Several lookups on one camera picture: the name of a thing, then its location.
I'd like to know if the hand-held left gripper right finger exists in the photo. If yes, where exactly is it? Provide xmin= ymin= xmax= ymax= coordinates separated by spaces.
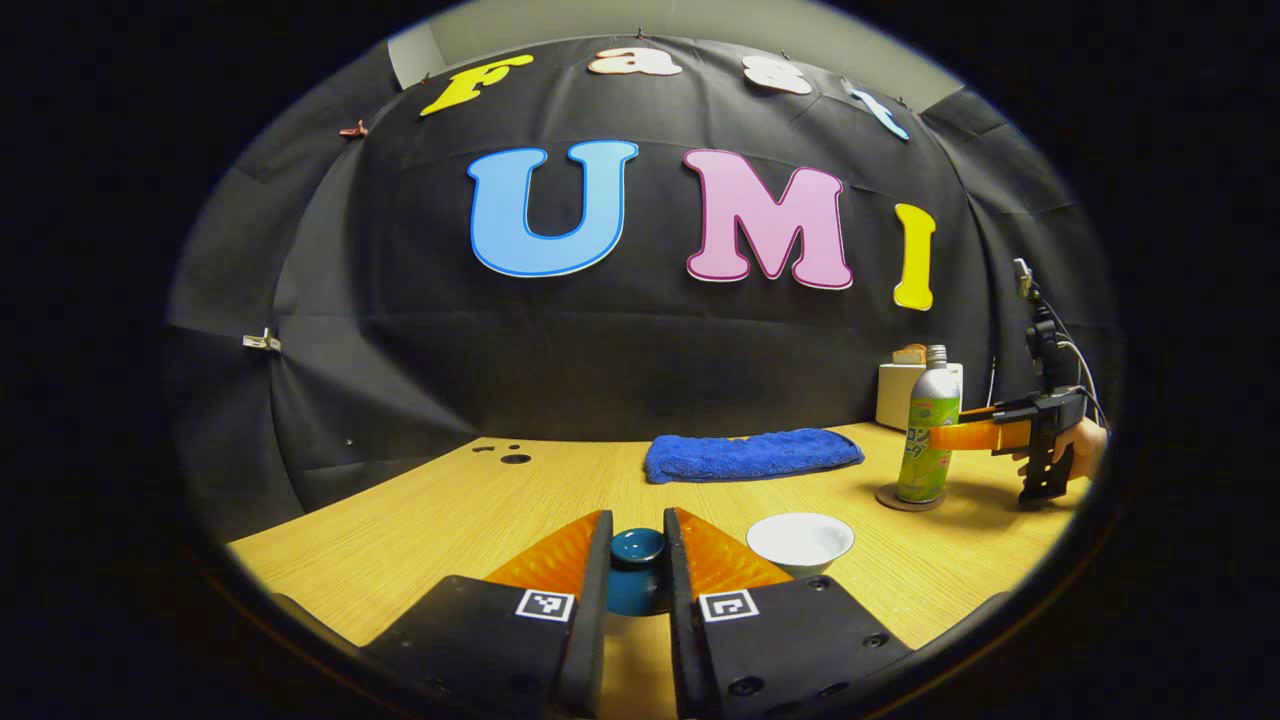
xmin=663 ymin=507 xmax=916 ymax=720

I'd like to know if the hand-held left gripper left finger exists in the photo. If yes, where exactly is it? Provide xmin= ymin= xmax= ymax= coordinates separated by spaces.
xmin=360 ymin=509 xmax=615 ymax=720

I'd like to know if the silver green water bottle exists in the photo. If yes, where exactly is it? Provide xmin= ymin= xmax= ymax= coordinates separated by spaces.
xmin=895 ymin=345 xmax=963 ymax=504

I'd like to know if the teal teacup lid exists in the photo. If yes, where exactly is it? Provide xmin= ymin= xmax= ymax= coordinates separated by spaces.
xmin=606 ymin=527 xmax=673 ymax=617

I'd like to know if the round brown coaster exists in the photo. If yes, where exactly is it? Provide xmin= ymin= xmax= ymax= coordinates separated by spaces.
xmin=876 ymin=483 xmax=947 ymax=513

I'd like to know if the teal teacup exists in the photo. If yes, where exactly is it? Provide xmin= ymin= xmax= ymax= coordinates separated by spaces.
xmin=746 ymin=513 xmax=857 ymax=579

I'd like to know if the white toaster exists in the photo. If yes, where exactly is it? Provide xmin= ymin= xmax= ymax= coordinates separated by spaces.
xmin=877 ymin=362 xmax=966 ymax=433

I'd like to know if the blue towel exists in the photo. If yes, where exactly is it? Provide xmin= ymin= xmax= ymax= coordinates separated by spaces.
xmin=644 ymin=428 xmax=866 ymax=485

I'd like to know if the black backdrop cloth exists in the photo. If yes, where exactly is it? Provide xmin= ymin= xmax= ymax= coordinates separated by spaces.
xmin=165 ymin=35 xmax=1121 ymax=541

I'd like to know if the grey cable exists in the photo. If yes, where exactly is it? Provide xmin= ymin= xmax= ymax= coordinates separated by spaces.
xmin=1058 ymin=340 xmax=1106 ymax=426

